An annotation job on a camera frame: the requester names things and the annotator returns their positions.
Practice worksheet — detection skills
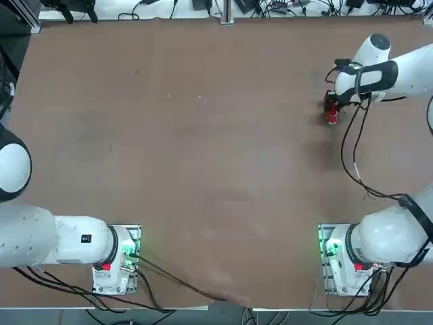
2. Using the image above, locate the black base cable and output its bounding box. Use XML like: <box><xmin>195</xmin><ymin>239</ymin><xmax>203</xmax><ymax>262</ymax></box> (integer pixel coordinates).
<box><xmin>310</xmin><ymin>263</ymin><xmax>430</xmax><ymax>318</ymax></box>
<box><xmin>137</xmin><ymin>255</ymin><xmax>228</xmax><ymax>302</ymax></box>

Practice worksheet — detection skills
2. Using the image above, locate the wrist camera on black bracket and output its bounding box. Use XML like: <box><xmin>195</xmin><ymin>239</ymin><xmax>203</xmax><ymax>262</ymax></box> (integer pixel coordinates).
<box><xmin>334</xmin><ymin>58</ymin><xmax>362</xmax><ymax>72</ymax></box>

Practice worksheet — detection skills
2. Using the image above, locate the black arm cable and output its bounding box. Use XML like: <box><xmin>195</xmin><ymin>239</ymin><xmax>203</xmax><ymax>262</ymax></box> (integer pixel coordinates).
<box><xmin>12</xmin><ymin>265</ymin><xmax>177</xmax><ymax>314</ymax></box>
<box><xmin>340</xmin><ymin>101</ymin><xmax>407</xmax><ymax>201</ymax></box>

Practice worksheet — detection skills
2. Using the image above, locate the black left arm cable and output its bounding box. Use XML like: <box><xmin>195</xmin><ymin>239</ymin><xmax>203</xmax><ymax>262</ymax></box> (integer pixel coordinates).
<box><xmin>12</xmin><ymin>265</ymin><xmax>177</xmax><ymax>314</ymax></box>

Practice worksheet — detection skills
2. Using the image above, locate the black right base cable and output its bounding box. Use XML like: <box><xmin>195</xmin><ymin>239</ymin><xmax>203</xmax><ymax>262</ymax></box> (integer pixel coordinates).
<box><xmin>310</xmin><ymin>263</ymin><xmax>430</xmax><ymax>318</ymax></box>

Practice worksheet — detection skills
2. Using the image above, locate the black cable with white label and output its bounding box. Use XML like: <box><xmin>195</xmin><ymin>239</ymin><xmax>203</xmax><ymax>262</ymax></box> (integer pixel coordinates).
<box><xmin>351</xmin><ymin>101</ymin><xmax>407</xmax><ymax>200</ymax></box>

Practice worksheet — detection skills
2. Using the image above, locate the aluminium profile post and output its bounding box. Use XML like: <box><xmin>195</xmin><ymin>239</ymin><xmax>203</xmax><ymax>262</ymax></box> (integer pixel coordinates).
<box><xmin>220</xmin><ymin>0</ymin><xmax>235</xmax><ymax>25</ymax></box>

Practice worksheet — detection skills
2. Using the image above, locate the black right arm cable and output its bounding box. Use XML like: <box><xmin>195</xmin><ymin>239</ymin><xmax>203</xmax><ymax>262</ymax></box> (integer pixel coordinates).
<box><xmin>340</xmin><ymin>101</ymin><xmax>407</xmax><ymax>201</ymax></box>

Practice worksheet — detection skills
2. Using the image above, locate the red toy car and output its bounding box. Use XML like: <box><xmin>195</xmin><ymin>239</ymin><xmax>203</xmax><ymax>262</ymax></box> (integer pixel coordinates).
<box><xmin>325</xmin><ymin>101</ymin><xmax>340</xmax><ymax>127</ymax></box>

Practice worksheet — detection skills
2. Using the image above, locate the black left base cable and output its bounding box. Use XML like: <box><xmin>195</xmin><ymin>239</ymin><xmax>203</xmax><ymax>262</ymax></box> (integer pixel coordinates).
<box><xmin>137</xmin><ymin>255</ymin><xmax>228</xmax><ymax>302</ymax></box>

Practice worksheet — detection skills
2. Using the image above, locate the grey aluminium corner rail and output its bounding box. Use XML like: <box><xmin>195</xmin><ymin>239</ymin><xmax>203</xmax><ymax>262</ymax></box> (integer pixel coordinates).
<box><xmin>13</xmin><ymin>0</ymin><xmax>41</xmax><ymax>34</ymax></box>

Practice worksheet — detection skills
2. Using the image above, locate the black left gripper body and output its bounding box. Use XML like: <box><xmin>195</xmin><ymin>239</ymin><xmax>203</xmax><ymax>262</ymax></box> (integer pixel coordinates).
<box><xmin>40</xmin><ymin>0</ymin><xmax>96</xmax><ymax>9</ymax></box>

